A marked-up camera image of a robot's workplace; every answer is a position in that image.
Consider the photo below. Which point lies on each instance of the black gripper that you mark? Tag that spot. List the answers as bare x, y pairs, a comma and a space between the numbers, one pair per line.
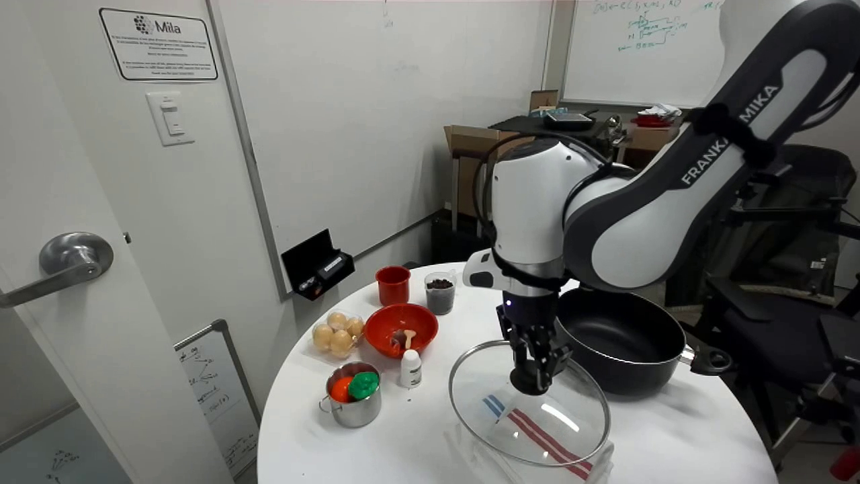
530, 312

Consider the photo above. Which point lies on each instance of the glass lid with black knob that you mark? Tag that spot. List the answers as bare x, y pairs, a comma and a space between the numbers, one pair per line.
473, 388

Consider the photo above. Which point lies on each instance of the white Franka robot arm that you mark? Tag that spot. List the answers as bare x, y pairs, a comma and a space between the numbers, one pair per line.
645, 224

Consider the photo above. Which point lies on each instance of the clear cup with dark contents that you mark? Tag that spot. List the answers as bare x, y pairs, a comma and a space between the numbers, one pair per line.
440, 299

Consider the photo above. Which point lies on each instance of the small white bottle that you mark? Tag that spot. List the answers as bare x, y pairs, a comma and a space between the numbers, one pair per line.
409, 370

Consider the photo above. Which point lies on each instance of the red bowl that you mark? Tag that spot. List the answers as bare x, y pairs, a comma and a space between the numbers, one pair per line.
381, 334

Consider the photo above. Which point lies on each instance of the red mug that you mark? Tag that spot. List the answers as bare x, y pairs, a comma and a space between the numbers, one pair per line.
393, 289

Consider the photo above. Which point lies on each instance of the green toy ball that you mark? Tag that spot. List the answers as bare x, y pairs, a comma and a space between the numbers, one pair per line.
363, 385

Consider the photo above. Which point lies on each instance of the beige round bun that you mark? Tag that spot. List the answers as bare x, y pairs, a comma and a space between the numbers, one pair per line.
355, 328
343, 345
323, 336
338, 320

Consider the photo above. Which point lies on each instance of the metal cup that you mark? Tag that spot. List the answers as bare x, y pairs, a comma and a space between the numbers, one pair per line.
355, 412

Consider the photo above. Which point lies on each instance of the orange toy ball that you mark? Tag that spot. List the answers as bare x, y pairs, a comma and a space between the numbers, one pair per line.
339, 388

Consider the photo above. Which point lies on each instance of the brown cardboard box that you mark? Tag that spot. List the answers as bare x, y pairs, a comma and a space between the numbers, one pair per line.
471, 143

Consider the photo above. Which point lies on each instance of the black office chair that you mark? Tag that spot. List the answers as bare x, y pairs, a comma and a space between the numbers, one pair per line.
781, 331

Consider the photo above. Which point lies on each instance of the cluttered wooden desk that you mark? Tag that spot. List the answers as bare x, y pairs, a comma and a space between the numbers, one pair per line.
618, 131

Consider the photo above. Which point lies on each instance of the black open case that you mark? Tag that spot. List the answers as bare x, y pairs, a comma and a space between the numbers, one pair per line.
309, 258

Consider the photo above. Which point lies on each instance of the small leaning whiteboard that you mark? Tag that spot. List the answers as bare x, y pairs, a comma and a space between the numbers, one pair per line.
218, 393

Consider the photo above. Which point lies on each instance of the wall whiteboard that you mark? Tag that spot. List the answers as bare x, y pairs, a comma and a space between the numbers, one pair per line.
645, 43

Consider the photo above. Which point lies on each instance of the white light switch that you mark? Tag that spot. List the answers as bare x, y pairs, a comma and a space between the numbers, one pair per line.
171, 117

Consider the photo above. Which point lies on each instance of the white wall sign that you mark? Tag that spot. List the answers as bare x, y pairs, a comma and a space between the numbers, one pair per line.
160, 43

